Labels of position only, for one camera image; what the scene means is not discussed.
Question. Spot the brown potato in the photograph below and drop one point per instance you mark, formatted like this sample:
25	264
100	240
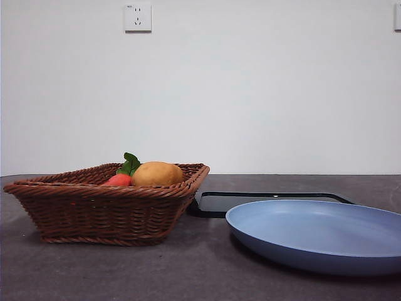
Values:
156	174

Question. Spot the blue round plate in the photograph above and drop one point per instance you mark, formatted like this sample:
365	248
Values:
313	232

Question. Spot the brown wicker basket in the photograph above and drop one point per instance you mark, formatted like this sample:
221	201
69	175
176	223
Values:
100	213

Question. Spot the white wall socket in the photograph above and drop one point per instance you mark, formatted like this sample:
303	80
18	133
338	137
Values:
138	18

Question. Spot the black rectangular tray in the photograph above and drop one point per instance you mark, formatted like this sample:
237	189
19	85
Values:
213	205

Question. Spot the white wall switch plate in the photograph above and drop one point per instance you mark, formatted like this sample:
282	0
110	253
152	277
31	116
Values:
398	17

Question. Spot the red carrot with green leaves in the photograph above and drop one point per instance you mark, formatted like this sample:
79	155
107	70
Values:
120	179

